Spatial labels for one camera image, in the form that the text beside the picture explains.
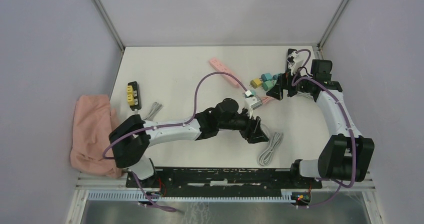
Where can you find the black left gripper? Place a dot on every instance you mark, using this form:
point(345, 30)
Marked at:
point(253, 132)

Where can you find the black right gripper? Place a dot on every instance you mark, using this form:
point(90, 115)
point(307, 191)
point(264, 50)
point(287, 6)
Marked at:
point(277, 91)

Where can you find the yellow cube plug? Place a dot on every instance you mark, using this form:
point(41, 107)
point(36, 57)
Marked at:
point(255, 83)

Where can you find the pink power strip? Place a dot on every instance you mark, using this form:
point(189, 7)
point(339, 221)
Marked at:
point(219, 66)

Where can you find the small black power strip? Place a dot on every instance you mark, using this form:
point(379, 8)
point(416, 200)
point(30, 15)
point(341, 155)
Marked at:
point(136, 93)

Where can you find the black power strip green USB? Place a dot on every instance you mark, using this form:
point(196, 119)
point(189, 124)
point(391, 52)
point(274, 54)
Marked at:
point(291, 55)

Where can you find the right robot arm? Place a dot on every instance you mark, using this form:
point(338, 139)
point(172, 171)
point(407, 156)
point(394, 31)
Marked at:
point(346, 157)

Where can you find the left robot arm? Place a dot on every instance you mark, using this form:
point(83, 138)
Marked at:
point(130, 140)

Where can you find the yellow charger plug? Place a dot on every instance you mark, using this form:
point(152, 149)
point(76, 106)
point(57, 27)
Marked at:
point(131, 99)
point(129, 90)

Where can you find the pink cloth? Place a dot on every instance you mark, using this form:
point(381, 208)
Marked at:
point(94, 119)

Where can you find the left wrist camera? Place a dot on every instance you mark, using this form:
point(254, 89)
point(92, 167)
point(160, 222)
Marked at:
point(252, 102)

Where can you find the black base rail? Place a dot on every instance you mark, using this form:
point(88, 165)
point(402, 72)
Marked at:
point(226, 182)

